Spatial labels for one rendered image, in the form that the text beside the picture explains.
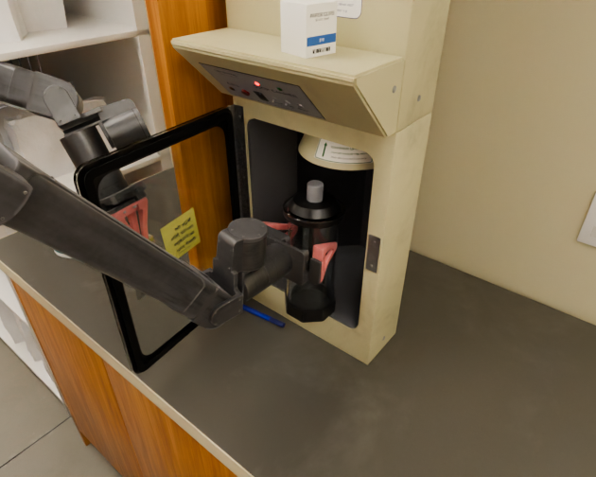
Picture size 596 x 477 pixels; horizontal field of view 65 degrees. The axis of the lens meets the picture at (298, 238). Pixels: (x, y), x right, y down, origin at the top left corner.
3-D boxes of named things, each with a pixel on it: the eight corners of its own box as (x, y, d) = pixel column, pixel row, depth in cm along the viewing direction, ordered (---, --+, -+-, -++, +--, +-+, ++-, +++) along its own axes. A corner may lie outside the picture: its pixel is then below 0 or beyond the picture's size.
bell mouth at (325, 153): (336, 124, 93) (337, 97, 90) (416, 146, 84) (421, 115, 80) (277, 151, 81) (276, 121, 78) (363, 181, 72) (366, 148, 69)
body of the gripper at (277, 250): (264, 227, 80) (233, 244, 75) (311, 249, 74) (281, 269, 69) (264, 258, 83) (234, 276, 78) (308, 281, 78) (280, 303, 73)
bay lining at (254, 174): (324, 227, 116) (328, 84, 97) (417, 267, 103) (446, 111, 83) (256, 275, 101) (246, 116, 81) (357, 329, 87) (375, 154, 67)
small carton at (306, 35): (309, 45, 63) (310, -4, 59) (335, 52, 60) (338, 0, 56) (280, 51, 60) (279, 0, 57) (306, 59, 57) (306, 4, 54)
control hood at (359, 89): (231, 89, 80) (225, 26, 75) (397, 133, 63) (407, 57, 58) (178, 106, 73) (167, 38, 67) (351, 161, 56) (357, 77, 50)
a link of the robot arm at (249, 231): (177, 297, 70) (211, 329, 65) (173, 234, 63) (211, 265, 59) (239, 267, 77) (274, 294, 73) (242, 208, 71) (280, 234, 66)
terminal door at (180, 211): (246, 285, 102) (231, 105, 80) (135, 378, 81) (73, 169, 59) (243, 283, 102) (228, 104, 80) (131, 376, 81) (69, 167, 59)
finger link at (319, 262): (315, 219, 83) (280, 239, 76) (348, 233, 79) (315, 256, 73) (312, 251, 86) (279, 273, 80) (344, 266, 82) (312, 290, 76)
